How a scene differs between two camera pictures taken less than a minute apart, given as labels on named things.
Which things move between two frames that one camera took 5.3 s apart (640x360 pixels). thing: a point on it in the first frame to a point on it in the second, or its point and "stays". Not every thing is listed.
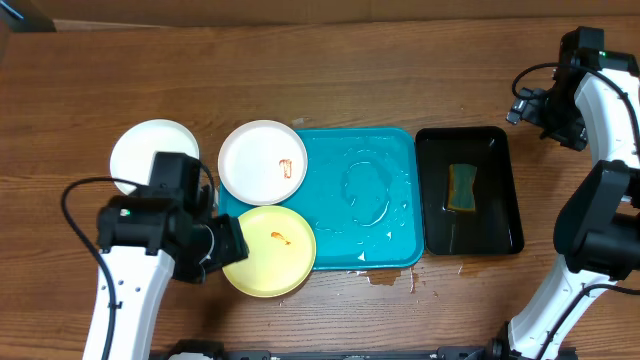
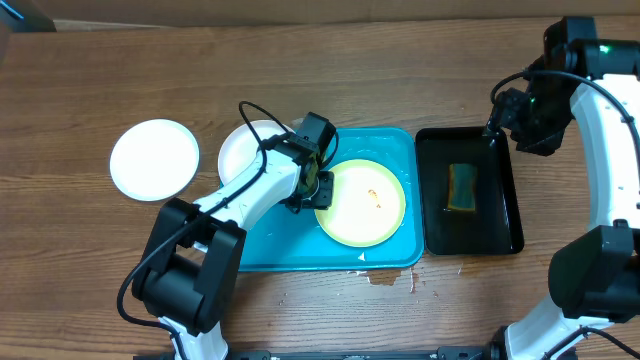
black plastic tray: x=468 y=191 stays
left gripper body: x=218 y=245 to x=321 y=196
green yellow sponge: x=461 y=194 stays
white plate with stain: x=133 y=151 stays
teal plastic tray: x=361 y=197 stays
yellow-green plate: x=281 y=252 to x=369 y=204
